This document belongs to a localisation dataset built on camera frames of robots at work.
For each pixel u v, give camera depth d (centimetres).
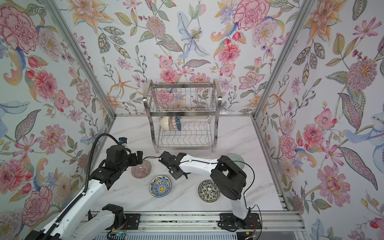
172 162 68
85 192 48
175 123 101
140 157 74
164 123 101
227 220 74
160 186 85
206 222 76
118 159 61
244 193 53
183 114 104
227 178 48
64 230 41
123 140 70
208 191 83
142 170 90
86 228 52
